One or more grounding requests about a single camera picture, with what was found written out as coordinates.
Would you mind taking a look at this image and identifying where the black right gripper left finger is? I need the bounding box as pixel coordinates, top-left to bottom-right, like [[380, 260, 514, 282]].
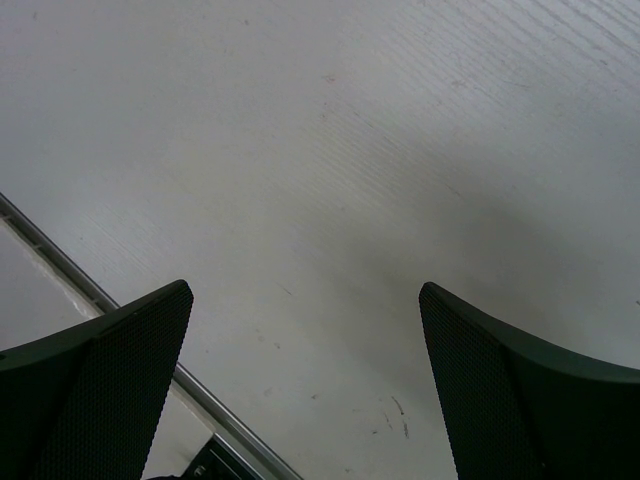
[[1, 280, 193, 479]]

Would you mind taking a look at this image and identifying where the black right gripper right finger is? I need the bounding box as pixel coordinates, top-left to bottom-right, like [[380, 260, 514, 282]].
[[419, 282, 639, 479]]

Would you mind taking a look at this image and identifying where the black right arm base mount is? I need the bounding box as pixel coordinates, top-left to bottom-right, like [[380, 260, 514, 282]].
[[179, 437, 242, 480]]

